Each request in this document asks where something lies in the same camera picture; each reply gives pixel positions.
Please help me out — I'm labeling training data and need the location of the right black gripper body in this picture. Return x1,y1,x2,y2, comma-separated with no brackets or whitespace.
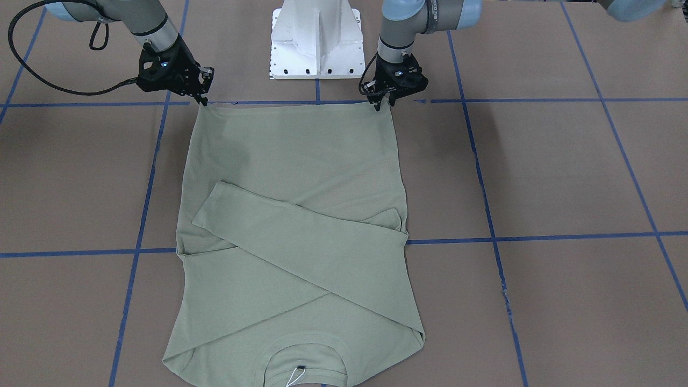
136,38,214,97

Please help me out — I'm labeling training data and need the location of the green long-sleeve shirt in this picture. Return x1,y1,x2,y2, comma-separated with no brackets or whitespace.
162,99,426,386

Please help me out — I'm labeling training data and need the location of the white paper hang tag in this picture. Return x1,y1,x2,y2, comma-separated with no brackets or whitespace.
285,365,306,387

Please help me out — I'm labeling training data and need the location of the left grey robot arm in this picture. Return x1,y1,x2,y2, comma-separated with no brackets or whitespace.
358,1,686,108

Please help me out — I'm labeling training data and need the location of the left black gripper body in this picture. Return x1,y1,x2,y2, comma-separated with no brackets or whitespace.
359,54,428,100

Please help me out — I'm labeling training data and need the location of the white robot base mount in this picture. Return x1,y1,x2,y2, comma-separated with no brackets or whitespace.
269,1,366,80

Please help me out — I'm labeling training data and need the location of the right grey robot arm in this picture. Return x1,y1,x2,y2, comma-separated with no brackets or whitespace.
45,1,214,106

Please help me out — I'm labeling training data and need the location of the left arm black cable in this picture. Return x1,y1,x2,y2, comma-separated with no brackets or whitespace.
8,0,140,96

